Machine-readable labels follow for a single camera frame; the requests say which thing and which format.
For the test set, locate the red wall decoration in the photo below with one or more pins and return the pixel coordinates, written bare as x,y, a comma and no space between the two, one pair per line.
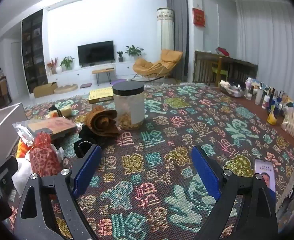
199,17

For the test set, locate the small plant in dark pot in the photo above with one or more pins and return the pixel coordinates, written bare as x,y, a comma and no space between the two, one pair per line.
120,57

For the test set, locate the basket of small things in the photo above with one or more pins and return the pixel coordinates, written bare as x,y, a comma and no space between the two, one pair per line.
233,88

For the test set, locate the row of cosmetic bottles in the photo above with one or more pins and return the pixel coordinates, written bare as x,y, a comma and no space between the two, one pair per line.
269,100

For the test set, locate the red flower bouquet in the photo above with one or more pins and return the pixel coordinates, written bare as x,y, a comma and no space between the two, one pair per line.
52,63

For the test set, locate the red patterned gift bag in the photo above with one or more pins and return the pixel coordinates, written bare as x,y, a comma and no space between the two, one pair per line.
43,157

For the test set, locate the yellow flat box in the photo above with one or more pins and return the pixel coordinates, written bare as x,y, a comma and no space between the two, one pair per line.
100,95

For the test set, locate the white sheer curtain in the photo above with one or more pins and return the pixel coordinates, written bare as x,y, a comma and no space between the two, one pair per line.
272,42

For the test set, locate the smartphone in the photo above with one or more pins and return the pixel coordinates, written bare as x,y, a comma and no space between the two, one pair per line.
264,170

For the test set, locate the white television cabinet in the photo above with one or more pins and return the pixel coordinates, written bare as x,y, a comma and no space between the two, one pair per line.
69,75

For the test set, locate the clear jar with black lid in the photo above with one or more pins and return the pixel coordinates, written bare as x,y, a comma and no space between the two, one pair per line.
129,105

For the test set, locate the beige striped packet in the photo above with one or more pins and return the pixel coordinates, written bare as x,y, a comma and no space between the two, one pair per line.
293,126

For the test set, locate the white round vase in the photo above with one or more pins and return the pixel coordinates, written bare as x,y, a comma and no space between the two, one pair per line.
58,70

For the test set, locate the red cloth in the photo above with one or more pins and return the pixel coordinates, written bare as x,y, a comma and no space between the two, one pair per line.
223,51

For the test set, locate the wooden chair with green cushion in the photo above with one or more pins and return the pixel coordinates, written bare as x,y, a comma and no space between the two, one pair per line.
219,71

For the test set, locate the silver plastic bag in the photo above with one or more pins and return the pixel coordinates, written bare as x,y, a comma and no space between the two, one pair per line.
51,127

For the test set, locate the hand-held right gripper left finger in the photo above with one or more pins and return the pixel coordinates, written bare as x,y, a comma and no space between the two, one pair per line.
86,170

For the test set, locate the patterned woven blanket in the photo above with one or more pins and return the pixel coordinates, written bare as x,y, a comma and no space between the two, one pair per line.
162,142

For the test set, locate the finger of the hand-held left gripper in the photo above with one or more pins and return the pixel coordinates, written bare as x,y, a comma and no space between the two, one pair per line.
1,172

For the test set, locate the cardboard box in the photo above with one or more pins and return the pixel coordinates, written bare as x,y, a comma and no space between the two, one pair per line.
44,90

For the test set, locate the green potted plant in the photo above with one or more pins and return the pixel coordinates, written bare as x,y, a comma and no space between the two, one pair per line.
66,62

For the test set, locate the purple mat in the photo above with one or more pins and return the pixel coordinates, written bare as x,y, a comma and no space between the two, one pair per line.
118,82
86,85

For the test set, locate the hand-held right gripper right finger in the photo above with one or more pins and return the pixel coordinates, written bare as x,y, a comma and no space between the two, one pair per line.
207,172

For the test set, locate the dark glass cabinet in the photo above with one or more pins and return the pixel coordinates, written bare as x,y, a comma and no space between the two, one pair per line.
34,52

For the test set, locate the dark wooden desk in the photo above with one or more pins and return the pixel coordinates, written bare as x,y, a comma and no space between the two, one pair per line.
237,67

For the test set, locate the black television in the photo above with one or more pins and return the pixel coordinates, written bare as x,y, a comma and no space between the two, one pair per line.
95,53

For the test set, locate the beige round cushion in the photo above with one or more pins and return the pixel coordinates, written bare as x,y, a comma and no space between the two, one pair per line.
65,88

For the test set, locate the orange lounge chair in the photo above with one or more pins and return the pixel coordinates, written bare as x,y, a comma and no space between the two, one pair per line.
149,66

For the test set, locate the wooden dining chair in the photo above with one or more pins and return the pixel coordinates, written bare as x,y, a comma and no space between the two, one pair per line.
4,90

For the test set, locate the brown knitted roll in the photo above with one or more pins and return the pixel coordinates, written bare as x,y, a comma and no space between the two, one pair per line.
99,122

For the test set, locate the wooden side table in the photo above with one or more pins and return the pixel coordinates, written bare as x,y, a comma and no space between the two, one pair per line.
103,71

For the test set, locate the white tower air conditioner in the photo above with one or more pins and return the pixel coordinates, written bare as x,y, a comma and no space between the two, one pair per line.
165,30

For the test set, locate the grey curtain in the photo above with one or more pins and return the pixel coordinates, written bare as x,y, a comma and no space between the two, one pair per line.
178,30

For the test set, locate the large leafy potted plant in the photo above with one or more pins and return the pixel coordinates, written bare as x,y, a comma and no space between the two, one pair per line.
133,50

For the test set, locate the small black cloth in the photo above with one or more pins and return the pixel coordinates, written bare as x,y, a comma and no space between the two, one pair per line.
53,108

